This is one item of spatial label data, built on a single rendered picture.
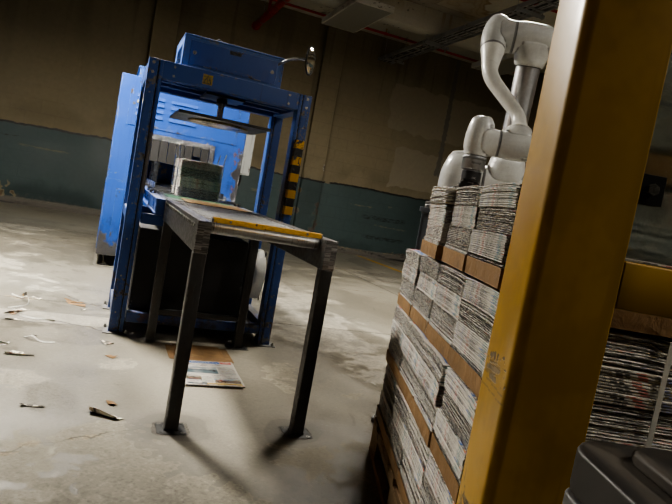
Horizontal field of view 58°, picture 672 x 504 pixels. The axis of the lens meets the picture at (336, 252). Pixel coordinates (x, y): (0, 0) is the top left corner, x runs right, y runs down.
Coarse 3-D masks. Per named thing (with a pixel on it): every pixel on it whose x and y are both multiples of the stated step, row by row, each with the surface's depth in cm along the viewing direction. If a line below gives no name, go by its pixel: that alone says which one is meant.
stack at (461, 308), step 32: (416, 256) 215; (416, 288) 208; (448, 288) 167; (480, 288) 139; (448, 320) 161; (480, 320) 135; (416, 352) 188; (480, 352) 130; (384, 384) 240; (416, 384) 184; (448, 384) 150; (384, 416) 226; (448, 416) 146; (384, 448) 218; (416, 448) 169; (448, 448) 139; (384, 480) 214; (416, 480) 162
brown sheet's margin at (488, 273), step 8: (472, 264) 146; (480, 264) 139; (488, 264) 133; (472, 272) 145; (480, 272) 138; (488, 272) 132; (496, 272) 127; (488, 280) 131; (496, 280) 126; (496, 288) 125
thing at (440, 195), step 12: (432, 192) 208; (444, 192) 186; (432, 204) 207; (444, 204) 185; (432, 216) 202; (444, 216) 187; (432, 228) 200; (444, 228) 182; (432, 240) 192; (444, 240) 182
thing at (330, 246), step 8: (264, 216) 344; (288, 224) 304; (320, 240) 245; (328, 240) 239; (280, 248) 296; (288, 248) 284; (296, 248) 273; (304, 248) 262; (320, 248) 244; (328, 248) 239; (336, 248) 240; (296, 256) 271; (304, 256) 261; (312, 256) 251; (320, 256) 243; (328, 256) 239; (312, 264) 250; (320, 264) 241; (328, 264) 240
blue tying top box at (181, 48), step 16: (192, 48) 350; (208, 48) 353; (224, 48) 356; (240, 48) 359; (192, 64) 351; (208, 64) 354; (224, 64) 357; (240, 64) 360; (256, 64) 364; (272, 64) 367; (256, 80) 365; (272, 80) 368
